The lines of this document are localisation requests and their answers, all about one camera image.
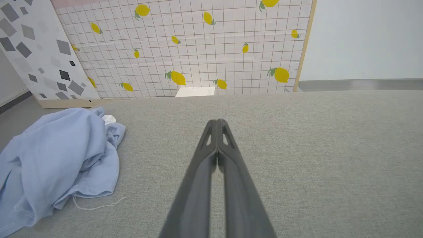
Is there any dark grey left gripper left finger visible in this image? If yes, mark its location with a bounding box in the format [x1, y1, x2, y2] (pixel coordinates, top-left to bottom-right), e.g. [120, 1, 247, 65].
[159, 119, 218, 238]

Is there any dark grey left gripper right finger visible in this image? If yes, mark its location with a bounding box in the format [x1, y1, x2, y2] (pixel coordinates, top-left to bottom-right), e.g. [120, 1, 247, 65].
[217, 119, 277, 238]

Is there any light blue garment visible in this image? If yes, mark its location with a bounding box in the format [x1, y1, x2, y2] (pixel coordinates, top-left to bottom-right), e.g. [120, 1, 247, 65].
[0, 106, 128, 229]

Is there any small white box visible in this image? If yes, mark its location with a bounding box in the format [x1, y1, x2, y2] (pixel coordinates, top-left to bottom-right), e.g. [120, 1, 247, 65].
[174, 87, 216, 98]

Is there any lemon print tiled panel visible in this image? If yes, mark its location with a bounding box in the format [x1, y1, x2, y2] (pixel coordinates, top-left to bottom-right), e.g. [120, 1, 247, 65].
[51, 0, 318, 99]

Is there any white partition board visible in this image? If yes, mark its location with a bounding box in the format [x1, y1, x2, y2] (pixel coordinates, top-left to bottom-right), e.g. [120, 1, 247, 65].
[298, 0, 423, 92]

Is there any grey terrazzo print panel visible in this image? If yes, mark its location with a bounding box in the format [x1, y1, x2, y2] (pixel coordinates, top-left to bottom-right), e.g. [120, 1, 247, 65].
[0, 0, 101, 109]

